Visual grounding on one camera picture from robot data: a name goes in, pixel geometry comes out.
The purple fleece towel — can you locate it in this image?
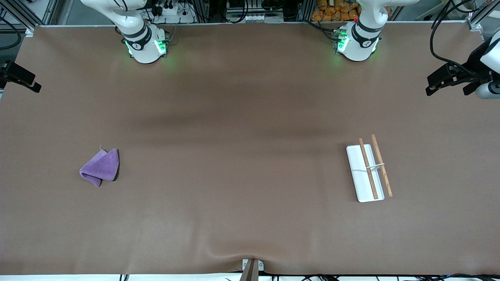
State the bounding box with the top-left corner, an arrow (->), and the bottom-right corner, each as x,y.
79,144 -> 120,187

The orange packets pile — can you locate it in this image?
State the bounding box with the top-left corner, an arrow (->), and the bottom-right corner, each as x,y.
311,0 -> 391,22

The white rectangular tray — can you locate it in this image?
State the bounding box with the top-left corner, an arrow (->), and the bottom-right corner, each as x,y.
346,134 -> 393,203

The white power strip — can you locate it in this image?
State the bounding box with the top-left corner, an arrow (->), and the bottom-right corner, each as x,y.
150,0 -> 194,24

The white terminal block row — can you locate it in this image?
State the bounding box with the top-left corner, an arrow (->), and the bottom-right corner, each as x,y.
230,14 -> 282,23

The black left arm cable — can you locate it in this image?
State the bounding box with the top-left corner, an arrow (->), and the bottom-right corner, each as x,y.
429,0 -> 485,76

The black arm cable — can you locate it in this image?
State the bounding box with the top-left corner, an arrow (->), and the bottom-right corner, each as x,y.
0,16 -> 22,50
429,0 -> 485,76

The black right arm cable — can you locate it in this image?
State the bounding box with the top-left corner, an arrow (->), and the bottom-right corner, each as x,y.
0,16 -> 22,50

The aluminium frame profile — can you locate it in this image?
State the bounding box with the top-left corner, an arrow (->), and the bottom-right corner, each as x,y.
467,8 -> 493,32
0,0 -> 60,37

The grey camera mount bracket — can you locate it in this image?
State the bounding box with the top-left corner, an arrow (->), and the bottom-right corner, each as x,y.
239,258 -> 264,281

